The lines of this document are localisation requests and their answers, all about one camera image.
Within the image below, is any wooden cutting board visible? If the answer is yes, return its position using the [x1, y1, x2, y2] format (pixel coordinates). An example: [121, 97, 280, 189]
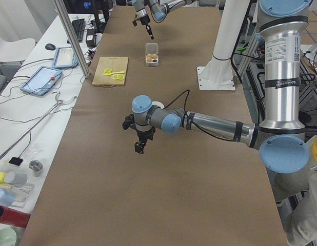
[92, 56, 129, 87]

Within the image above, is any person in beige clothes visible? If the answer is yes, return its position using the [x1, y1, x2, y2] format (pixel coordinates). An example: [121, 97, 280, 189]
[271, 135, 317, 245]

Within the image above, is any black keyboard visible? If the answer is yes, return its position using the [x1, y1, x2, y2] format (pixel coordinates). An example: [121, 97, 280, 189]
[71, 18, 85, 43]

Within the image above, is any white chair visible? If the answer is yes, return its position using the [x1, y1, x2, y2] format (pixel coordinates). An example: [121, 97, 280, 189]
[0, 37, 36, 63]

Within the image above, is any black power adapter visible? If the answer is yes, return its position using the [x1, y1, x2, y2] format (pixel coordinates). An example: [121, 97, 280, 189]
[86, 29, 96, 48]

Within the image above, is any metal weight cylinder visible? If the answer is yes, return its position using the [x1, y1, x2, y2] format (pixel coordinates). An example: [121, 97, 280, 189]
[28, 160, 43, 177]

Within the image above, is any blue teach pendant tablet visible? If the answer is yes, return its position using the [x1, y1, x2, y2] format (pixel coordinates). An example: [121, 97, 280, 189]
[20, 66, 63, 96]

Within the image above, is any small black square device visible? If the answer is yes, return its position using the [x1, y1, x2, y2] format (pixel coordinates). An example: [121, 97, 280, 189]
[8, 157, 23, 167]

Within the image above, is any grey cylinder cup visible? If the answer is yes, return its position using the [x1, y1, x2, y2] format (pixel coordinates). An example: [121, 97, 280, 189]
[4, 172, 28, 187]

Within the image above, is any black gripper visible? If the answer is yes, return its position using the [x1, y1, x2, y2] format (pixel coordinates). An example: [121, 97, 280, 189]
[122, 114, 155, 154]
[132, 15, 154, 40]

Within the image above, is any lemon slice top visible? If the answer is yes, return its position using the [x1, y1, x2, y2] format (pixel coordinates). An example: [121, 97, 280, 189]
[103, 68, 112, 75]

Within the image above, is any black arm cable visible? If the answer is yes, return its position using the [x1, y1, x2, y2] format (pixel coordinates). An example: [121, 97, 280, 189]
[164, 89, 241, 142]

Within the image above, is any clear plastic egg box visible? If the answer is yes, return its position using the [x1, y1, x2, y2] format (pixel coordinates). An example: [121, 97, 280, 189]
[145, 43, 159, 66]

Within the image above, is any light blue cup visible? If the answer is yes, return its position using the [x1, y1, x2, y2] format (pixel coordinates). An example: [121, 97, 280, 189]
[0, 189, 15, 207]

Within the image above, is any aluminium frame post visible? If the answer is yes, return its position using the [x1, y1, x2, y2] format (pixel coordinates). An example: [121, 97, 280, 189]
[53, 0, 90, 78]

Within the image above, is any yellow plastic knife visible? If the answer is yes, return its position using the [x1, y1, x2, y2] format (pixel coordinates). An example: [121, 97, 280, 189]
[102, 71, 125, 76]

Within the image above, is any white ceramic bowl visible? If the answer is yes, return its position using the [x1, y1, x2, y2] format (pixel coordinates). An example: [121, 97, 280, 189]
[152, 101, 165, 109]

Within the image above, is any lemon slice near knife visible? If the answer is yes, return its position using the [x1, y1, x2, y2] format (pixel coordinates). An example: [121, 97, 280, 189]
[111, 74, 125, 80]

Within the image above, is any black computer mouse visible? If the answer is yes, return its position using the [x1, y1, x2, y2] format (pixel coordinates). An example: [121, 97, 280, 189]
[45, 43, 56, 51]

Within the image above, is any long metal rod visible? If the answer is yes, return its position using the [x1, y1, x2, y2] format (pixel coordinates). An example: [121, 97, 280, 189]
[0, 92, 77, 160]

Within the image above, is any green bowl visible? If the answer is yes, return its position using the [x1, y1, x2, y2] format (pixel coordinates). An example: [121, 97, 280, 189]
[0, 228, 17, 246]

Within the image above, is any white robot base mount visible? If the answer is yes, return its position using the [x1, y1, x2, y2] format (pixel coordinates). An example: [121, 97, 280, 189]
[197, 0, 250, 91]

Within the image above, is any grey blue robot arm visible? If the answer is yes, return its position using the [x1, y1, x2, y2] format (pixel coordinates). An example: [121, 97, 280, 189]
[132, 0, 195, 40]
[122, 1, 310, 174]

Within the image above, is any red cylinder cup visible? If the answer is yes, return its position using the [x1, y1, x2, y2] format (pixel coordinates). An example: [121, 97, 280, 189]
[0, 206, 31, 228]

